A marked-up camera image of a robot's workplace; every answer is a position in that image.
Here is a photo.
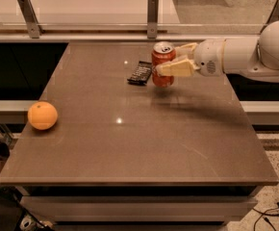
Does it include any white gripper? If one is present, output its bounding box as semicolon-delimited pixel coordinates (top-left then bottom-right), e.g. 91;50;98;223
156;38;225;77

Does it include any red coke can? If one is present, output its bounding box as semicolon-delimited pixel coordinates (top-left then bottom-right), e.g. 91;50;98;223
151;41;176;88

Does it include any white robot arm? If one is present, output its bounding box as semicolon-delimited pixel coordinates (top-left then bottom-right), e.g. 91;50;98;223
156;21;279;83

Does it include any black chocolate bar wrapper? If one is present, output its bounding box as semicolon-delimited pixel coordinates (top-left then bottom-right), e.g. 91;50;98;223
127;61;152;85

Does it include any orange fruit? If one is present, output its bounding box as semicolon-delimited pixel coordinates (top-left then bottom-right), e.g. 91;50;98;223
27;101;58;130

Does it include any white tape roll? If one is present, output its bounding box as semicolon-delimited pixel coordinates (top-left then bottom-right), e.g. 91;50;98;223
19;216;37;231

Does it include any middle metal glass bracket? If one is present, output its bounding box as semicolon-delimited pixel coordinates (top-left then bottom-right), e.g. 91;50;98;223
147;0;159;39

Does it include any left metal glass bracket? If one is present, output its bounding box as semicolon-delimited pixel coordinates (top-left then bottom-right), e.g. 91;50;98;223
17;0;42;39

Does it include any grey table frame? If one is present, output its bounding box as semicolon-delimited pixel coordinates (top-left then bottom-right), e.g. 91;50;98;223
20;195;257;222

